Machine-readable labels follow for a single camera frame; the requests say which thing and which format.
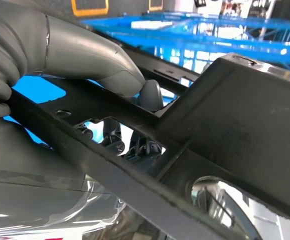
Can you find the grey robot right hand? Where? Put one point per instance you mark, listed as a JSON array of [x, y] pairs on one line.
[[85, 49]]

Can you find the blue steel shelf rack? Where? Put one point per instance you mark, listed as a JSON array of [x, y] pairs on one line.
[[235, 44]]

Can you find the ribbed grey right arm sleeve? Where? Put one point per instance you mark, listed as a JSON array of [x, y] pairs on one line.
[[0, 49]]

